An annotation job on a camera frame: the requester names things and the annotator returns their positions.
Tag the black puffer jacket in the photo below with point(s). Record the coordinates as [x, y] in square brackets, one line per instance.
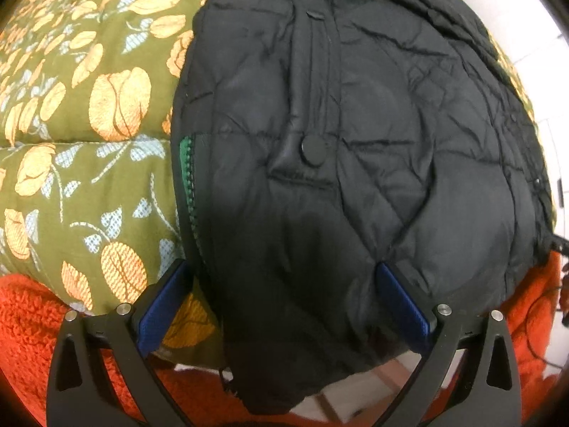
[314, 140]

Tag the green orange floral duvet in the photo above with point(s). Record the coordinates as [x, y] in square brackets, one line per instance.
[88, 197]

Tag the orange fleece garment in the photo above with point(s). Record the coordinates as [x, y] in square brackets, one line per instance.
[31, 316]

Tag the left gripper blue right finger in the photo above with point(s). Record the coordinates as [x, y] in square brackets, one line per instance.
[467, 374]

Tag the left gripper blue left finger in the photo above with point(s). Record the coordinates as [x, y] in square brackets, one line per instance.
[79, 389]

